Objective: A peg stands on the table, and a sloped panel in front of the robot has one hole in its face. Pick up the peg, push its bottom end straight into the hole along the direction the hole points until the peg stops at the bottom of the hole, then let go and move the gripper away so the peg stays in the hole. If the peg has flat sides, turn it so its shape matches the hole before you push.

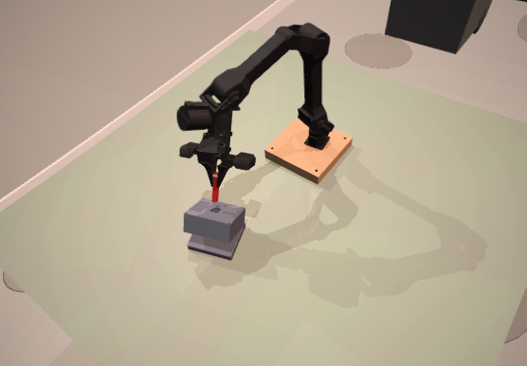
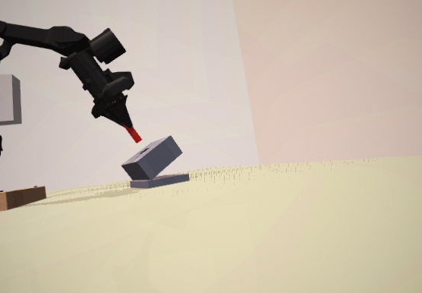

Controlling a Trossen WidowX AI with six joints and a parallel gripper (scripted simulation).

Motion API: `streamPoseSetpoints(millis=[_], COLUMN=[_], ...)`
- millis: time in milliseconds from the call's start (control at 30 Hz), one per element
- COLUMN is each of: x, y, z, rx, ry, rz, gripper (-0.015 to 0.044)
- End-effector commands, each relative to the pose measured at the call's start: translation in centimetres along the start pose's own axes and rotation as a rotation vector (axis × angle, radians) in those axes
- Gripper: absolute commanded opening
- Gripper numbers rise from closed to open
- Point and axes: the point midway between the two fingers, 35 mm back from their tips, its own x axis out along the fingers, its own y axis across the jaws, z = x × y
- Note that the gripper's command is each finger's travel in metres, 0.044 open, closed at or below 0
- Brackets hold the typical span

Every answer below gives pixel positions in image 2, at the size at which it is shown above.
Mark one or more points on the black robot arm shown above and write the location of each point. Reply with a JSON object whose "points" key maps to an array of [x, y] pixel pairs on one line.
{"points": [[64, 40]]}

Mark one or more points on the red peg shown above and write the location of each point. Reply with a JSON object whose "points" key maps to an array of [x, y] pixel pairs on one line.
{"points": [[133, 133]]}

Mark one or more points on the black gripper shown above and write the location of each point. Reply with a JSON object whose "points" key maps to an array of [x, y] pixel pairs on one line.
{"points": [[108, 97]]}

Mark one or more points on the grey sloped panel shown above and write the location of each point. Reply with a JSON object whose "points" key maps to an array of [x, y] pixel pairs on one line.
{"points": [[144, 166]]}

